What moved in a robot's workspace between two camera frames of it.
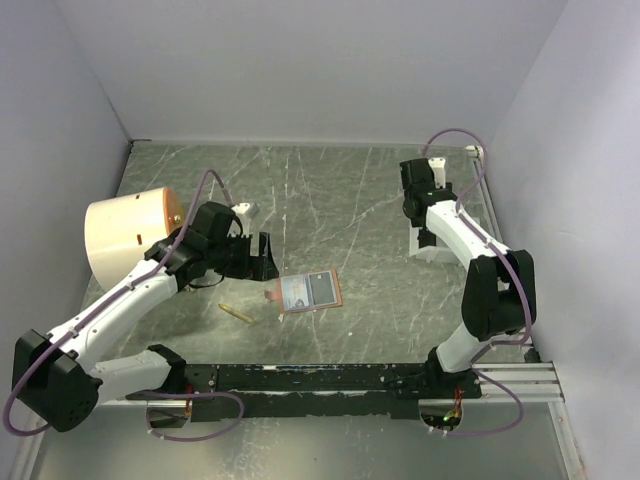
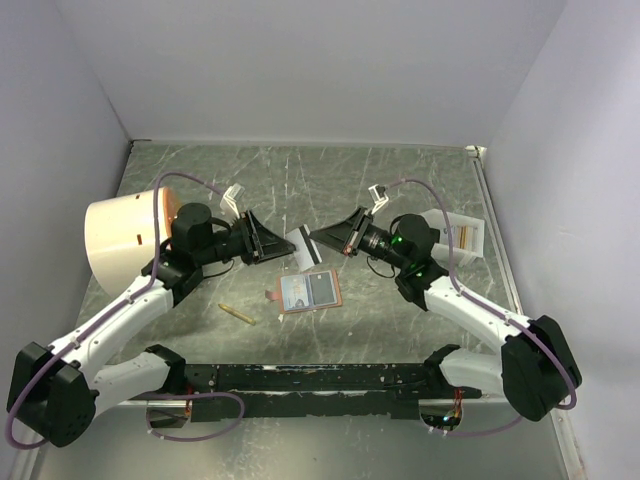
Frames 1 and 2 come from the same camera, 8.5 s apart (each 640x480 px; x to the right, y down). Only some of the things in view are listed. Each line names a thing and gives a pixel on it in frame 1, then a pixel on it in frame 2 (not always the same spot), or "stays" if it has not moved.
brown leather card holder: (306, 292) stays
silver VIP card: (295, 292) stays
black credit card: (322, 288) stays
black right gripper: (448, 185) to (346, 235)
